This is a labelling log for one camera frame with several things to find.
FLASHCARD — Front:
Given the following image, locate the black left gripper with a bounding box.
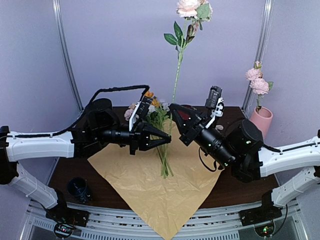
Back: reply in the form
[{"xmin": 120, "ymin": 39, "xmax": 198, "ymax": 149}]
[{"xmin": 95, "ymin": 121, "xmax": 172, "ymax": 156}]

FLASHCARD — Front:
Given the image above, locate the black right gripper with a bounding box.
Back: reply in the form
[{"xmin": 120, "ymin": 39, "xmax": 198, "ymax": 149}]
[{"xmin": 169, "ymin": 103, "xmax": 238, "ymax": 169}]

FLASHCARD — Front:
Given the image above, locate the orange flower bouquet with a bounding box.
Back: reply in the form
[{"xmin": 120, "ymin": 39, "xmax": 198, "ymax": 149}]
[{"xmin": 124, "ymin": 90, "xmax": 176, "ymax": 180}]

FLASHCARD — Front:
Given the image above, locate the orange yellow wrapping paper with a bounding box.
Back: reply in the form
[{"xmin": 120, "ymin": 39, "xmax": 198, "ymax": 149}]
[{"xmin": 88, "ymin": 124, "xmax": 221, "ymax": 240}]

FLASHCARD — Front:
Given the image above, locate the pink flower stem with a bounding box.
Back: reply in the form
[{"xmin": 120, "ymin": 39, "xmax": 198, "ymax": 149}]
[{"xmin": 244, "ymin": 60, "xmax": 274, "ymax": 113}]

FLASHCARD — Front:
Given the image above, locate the light pink rose stem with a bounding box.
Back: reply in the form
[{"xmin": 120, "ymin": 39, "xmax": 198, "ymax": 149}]
[{"xmin": 163, "ymin": 0, "xmax": 215, "ymax": 141}]

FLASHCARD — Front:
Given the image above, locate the grey printed ribbon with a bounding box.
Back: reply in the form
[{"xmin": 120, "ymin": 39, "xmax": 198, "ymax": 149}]
[{"xmin": 215, "ymin": 124, "xmax": 224, "ymax": 131}]

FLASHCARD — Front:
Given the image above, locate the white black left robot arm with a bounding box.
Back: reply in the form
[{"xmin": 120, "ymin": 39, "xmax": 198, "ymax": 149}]
[{"xmin": 0, "ymin": 98, "xmax": 171, "ymax": 222}]

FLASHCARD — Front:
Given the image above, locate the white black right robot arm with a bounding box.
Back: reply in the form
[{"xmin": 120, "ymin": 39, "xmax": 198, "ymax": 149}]
[{"xmin": 169, "ymin": 103, "xmax": 320, "ymax": 221}]

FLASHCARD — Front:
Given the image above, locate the pink cylindrical vase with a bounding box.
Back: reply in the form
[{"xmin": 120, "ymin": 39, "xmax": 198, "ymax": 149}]
[{"xmin": 249, "ymin": 107, "xmax": 273, "ymax": 139}]

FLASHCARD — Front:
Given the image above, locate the dark blue cup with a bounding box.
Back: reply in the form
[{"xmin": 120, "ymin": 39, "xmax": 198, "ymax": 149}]
[{"xmin": 66, "ymin": 177, "xmax": 93, "ymax": 204}]

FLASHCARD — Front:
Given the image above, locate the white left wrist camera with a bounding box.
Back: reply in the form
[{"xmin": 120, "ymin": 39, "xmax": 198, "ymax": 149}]
[{"xmin": 128, "ymin": 96, "xmax": 153, "ymax": 132}]

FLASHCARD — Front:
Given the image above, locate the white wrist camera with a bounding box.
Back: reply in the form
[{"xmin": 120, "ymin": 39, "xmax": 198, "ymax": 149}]
[
  {"xmin": 205, "ymin": 85, "xmax": 224, "ymax": 129},
  {"xmin": 128, "ymin": 96, "xmax": 153, "ymax": 132}
]

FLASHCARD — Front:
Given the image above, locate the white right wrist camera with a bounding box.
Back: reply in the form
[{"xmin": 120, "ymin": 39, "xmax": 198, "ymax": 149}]
[{"xmin": 205, "ymin": 85, "xmax": 224, "ymax": 129}]

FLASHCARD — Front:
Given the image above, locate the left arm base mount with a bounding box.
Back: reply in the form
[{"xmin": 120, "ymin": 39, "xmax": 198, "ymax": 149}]
[{"xmin": 43, "ymin": 198, "xmax": 90, "ymax": 239}]

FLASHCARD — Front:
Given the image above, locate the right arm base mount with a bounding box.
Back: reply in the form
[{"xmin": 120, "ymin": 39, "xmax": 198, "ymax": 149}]
[{"xmin": 238, "ymin": 206, "xmax": 282, "ymax": 238}]

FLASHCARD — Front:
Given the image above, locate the left aluminium frame post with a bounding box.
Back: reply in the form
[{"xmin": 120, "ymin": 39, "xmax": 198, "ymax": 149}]
[{"xmin": 52, "ymin": 0, "xmax": 84, "ymax": 112}]

